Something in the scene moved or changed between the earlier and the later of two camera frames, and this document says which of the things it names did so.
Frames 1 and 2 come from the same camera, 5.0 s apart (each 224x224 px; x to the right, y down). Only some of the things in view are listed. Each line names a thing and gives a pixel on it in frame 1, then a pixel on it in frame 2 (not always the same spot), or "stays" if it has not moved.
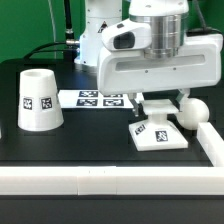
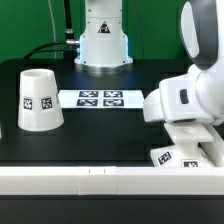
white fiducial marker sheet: x=92 y=99 stays
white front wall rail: x=111 y=181 stays
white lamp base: x=156 y=133 to x=186 y=151
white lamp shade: x=39 y=107 stays
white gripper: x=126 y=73 to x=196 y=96
